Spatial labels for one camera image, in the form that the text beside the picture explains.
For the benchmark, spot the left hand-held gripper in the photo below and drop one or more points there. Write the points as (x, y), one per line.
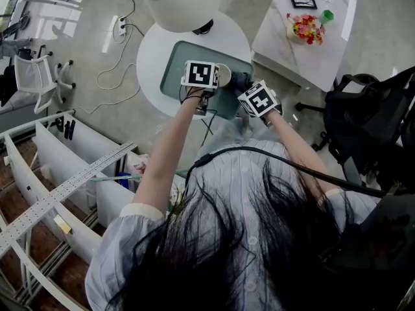
(201, 74)

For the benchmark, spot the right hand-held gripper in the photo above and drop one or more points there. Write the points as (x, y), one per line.
(258, 101)

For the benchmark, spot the white cup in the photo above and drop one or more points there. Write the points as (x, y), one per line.
(224, 74)

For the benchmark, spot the dark blue cloth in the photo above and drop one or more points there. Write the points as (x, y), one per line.
(241, 80)

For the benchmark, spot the person's left forearm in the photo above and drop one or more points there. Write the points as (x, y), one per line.
(162, 160)

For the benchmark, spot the person's right forearm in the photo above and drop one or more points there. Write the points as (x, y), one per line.
(291, 144)

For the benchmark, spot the black wrist bands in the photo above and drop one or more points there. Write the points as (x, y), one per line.
(192, 97)

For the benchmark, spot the teal tray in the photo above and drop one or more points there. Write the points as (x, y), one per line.
(176, 63)

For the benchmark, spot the person's pale blue skirt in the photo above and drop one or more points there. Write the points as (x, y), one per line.
(227, 133)

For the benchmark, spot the round white table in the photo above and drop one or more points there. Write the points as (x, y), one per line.
(152, 53)

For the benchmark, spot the white marble table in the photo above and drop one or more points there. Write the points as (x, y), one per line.
(275, 44)

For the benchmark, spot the white lamp shade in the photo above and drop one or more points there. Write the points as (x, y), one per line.
(181, 2)

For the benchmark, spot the person's striped shirt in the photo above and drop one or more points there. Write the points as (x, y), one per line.
(240, 180)

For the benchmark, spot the potted colourful flowers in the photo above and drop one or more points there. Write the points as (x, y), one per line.
(306, 29)

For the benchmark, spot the white power strip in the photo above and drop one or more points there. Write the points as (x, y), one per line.
(122, 27)

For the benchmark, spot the black headrest office chair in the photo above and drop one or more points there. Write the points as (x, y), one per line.
(363, 125)

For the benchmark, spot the small green container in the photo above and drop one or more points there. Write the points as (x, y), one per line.
(327, 16)

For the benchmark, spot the white floral plastic bag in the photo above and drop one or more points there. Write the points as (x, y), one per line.
(139, 165)

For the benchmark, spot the blue box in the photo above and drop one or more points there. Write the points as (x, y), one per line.
(124, 180)

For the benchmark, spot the white perforated metal rack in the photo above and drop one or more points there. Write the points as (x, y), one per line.
(74, 181)

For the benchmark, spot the white mesh office chair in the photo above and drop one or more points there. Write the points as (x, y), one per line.
(32, 76)

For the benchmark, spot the black head-mounted rig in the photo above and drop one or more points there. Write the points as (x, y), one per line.
(382, 238)

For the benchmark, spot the yellow paper tag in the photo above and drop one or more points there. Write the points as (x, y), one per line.
(62, 223)

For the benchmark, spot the black picture frame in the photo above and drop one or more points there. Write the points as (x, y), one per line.
(302, 0)

